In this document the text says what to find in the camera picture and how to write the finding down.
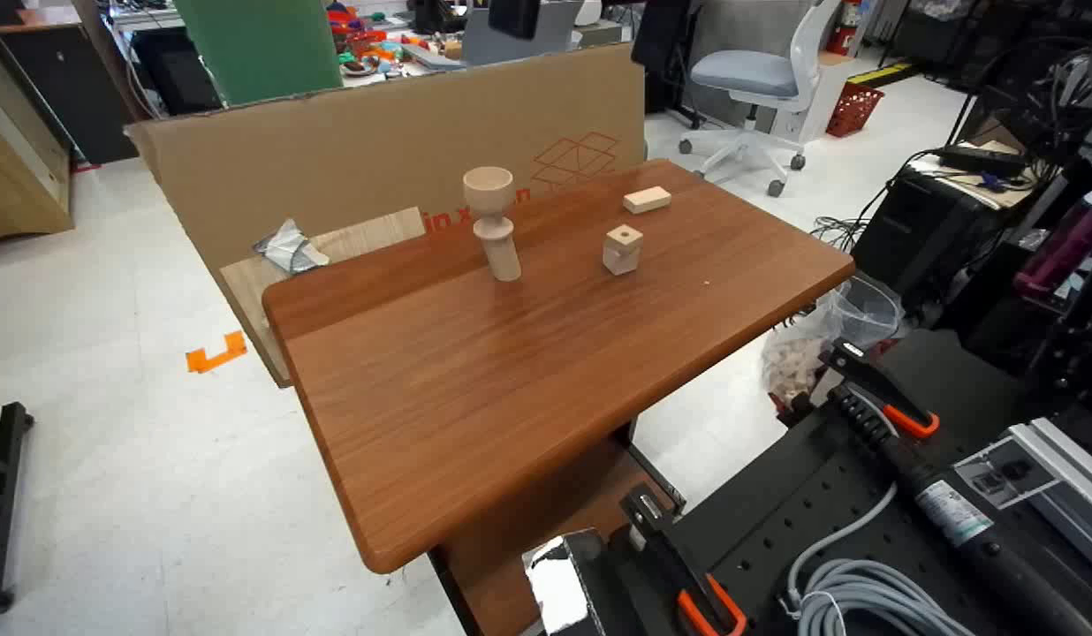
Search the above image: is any wooden cube with hole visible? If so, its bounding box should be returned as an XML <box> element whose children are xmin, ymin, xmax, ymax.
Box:
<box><xmin>602</xmin><ymin>221</ymin><xmax>648</xmax><ymax>279</ymax></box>

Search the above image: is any tall wooden spool peg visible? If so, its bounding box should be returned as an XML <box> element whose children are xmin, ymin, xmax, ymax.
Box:
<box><xmin>459</xmin><ymin>162</ymin><xmax>526</xmax><ymax>286</ymax></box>

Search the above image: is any flat rectangular wooden block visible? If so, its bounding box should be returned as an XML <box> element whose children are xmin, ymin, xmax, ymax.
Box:
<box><xmin>619</xmin><ymin>182</ymin><xmax>674</xmax><ymax>218</ymax></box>

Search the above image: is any wooden table lower shelf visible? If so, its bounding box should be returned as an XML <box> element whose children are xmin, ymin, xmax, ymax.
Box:
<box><xmin>432</xmin><ymin>433</ymin><xmax>690</xmax><ymax>636</ymax></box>

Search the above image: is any crumpled grey cloth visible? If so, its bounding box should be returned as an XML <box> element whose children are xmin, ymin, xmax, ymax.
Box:
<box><xmin>253</xmin><ymin>214</ymin><xmax>331</xmax><ymax>279</ymax></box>

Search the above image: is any shiny metal plate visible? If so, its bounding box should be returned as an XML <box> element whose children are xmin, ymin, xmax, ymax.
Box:
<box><xmin>519</xmin><ymin>533</ymin><xmax>608</xmax><ymax>636</ymax></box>

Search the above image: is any large brown cardboard sheet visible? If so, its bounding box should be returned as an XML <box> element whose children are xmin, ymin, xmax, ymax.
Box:
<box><xmin>124</xmin><ymin>45</ymin><xmax>649</xmax><ymax>390</ymax></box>

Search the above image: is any clear plastic bag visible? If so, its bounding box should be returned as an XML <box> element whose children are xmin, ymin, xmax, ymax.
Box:
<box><xmin>757</xmin><ymin>272</ymin><xmax>909</xmax><ymax>410</ymax></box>

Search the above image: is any light grey office chair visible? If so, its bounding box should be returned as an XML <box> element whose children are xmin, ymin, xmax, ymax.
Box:
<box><xmin>674</xmin><ymin>0</ymin><xmax>848</xmax><ymax>202</ymax></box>

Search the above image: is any red plastic basket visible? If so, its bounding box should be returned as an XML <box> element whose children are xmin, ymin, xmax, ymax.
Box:
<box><xmin>823</xmin><ymin>80</ymin><xmax>886</xmax><ymax>142</ymax></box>

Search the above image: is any black equipment cart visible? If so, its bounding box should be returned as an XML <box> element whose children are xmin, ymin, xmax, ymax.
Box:
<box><xmin>848</xmin><ymin>145</ymin><xmax>1044</xmax><ymax>313</ymax></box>

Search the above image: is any green board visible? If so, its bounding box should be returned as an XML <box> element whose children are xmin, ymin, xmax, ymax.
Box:
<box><xmin>168</xmin><ymin>0</ymin><xmax>346</xmax><ymax>109</ymax></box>

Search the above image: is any red fire extinguisher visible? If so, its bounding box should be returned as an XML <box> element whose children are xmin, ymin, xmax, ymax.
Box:
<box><xmin>823</xmin><ymin>0</ymin><xmax>865</xmax><ymax>55</ymax></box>

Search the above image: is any black cylindrical rod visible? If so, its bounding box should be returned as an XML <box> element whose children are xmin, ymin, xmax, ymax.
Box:
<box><xmin>829</xmin><ymin>383</ymin><xmax>1092</xmax><ymax>636</ymax></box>

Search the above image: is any dark storage cabinet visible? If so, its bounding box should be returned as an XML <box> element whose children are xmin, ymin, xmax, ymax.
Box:
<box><xmin>0</xmin><ymin>3</ymin><xmax>138</xmax><ymax>169</ymax></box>

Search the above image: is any light wooden cabinet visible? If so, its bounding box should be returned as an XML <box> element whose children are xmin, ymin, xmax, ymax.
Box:
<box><xmin>0</xmin><ymin>28</ymin><xmax>79</xmax><ymax>247</ymax></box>

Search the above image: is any black floor stand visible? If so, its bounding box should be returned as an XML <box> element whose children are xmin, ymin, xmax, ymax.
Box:
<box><xmin>0</xmin><ymin>400</ymin><xmax>39</xmax><ymax>618</ymax></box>

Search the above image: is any black clamp orange handle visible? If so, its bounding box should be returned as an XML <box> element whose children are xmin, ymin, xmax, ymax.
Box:
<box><xmin>820</xmin><ymin>338</ymin><xmax>943</xmax><ymax>446</ymax></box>
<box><xmin>619</xmin><ymin>484</ymin><xmax>751</xmax><ymax>636</ymax></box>

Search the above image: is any grey coiled cable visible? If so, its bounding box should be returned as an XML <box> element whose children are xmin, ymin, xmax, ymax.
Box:
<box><xmin>784</xmin><ymin>480</ymin><xmax>982</xmax><ymax>636</ymax></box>

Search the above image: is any silver aluminium rail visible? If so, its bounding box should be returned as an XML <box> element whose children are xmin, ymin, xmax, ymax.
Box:
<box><xmin>955</xmin><ymin>418</ymin><xmax>1092</xmax><ymax>579</ymax></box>

